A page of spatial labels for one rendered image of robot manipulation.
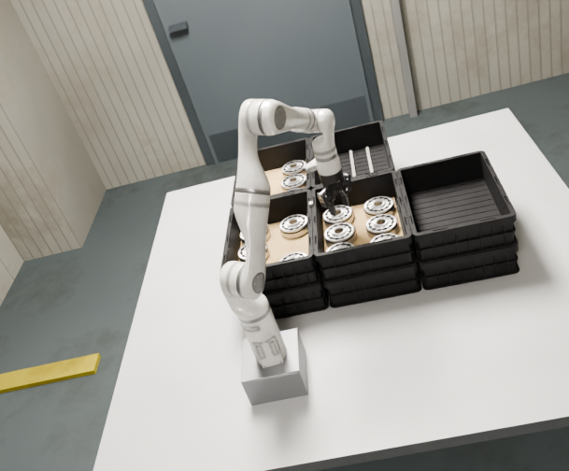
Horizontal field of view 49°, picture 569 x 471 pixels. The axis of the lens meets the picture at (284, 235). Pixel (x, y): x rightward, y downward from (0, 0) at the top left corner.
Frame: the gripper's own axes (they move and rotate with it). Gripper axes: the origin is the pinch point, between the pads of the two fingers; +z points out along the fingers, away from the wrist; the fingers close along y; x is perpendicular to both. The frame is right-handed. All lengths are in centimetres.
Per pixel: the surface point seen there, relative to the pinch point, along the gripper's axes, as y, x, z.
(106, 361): -64, 134, 95
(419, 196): 28.5, -9.1, 11.5
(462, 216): 25.0, -28.7, 11.5
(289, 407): -56, -25, 25
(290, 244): -13.1, 14.6, 11.7
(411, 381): -30, -48, 25
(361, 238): 0.6, -6.1, 11.6
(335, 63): 170, 171, 41
